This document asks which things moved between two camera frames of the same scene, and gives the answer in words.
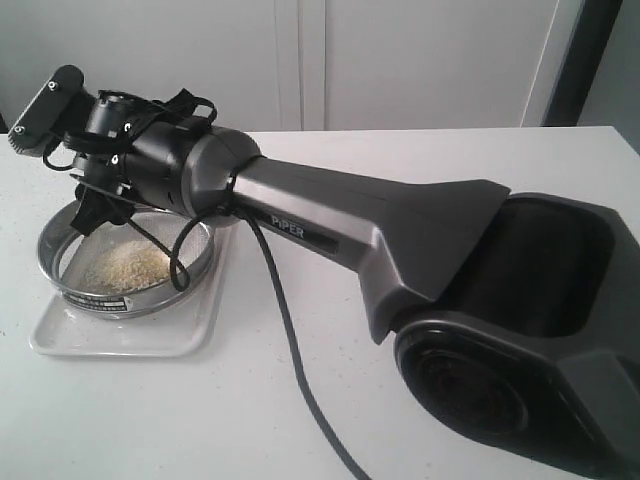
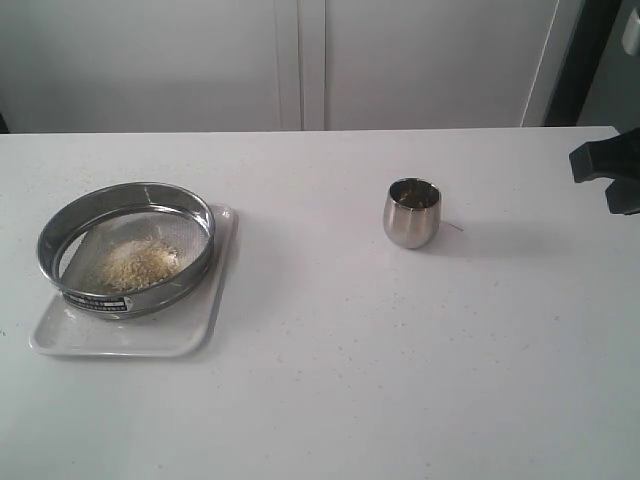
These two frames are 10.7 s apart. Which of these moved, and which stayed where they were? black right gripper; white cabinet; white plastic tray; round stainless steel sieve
Moved: black right gripper
Stayed: white cabinet; white plastic tray; round stainless steel sieve
